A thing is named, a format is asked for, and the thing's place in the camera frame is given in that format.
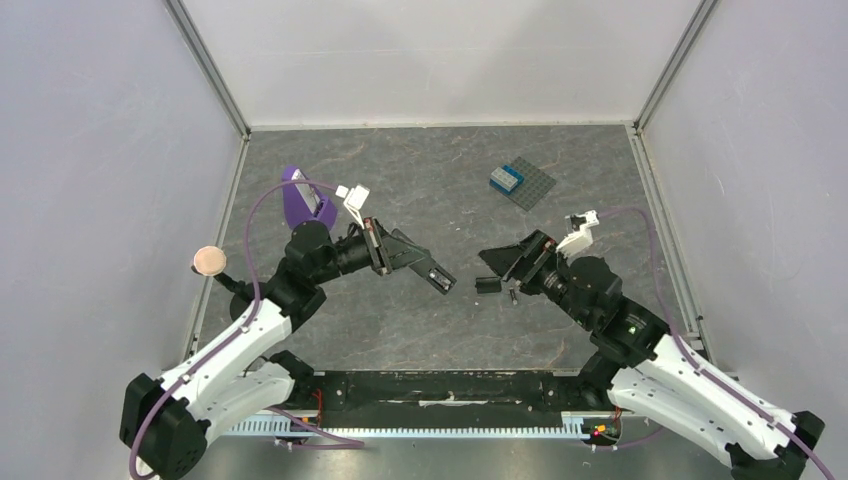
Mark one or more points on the purple stand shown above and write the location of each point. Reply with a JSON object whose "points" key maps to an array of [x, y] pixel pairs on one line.
{"points": [[327, 216]]}

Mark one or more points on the white device in stand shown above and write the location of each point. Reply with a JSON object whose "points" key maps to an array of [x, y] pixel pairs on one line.
{"points": [[308, 200]]}

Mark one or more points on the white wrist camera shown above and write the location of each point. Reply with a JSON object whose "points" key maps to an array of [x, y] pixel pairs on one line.
{"points": [[580, 236], [353, 200]]}

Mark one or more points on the white comb cable duct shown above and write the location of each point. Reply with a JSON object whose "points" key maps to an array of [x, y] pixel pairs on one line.
{"points": [[569, 427]]}

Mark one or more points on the blue lego brick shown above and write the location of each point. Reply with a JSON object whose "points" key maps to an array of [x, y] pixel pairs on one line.
{"points": [[514, 173]]}

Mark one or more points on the light grey lego brick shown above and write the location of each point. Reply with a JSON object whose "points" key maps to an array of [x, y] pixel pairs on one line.
{"points": [[502, 180]]}

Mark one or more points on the aluminium frame rail right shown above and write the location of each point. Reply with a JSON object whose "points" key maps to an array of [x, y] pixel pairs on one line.
{"points": [[665, 235]]}

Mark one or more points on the aluminium frame rail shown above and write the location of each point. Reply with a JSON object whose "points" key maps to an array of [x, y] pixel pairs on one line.
{"points": [[665, 235], [191, 35]]}

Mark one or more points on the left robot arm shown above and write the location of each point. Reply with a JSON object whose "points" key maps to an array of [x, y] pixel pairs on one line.
{"points": [[169, 421]]}

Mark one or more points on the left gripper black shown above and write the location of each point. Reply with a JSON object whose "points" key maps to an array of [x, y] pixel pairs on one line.
{"points": [[388, 252]]}

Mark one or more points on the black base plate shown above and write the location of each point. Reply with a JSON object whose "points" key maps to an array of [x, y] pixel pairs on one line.
{"points": [[444, 398]]}

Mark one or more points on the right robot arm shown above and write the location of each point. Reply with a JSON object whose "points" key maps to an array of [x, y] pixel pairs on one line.
{"points": [[641, 367]]}

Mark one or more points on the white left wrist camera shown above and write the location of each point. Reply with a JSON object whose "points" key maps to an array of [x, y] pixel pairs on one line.
{"points": [[353, 200]]}

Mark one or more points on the pink round knob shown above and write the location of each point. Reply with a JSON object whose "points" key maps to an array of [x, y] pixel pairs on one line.
{"points": [[209, 261]]}

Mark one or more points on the black battery cover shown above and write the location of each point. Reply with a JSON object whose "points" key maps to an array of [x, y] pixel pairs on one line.
{"points": [[488, 285]]}

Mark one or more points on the aluminium frame rail left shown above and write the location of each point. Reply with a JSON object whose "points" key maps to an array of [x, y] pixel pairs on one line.
{"points": [[191, 35]]}

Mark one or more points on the grey lego baseplate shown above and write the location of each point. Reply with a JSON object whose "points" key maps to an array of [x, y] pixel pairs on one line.
{"points": [[536, 184]]}

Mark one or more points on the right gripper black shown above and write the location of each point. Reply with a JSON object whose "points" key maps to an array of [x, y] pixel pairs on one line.
{"points": [[530, 258]]}

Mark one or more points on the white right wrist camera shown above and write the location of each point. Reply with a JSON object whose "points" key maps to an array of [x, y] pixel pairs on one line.
{"points": [[580, 236]]}

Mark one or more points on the black remote control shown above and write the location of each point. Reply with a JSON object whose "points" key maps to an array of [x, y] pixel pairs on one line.
{"points": [[434, 274]]}

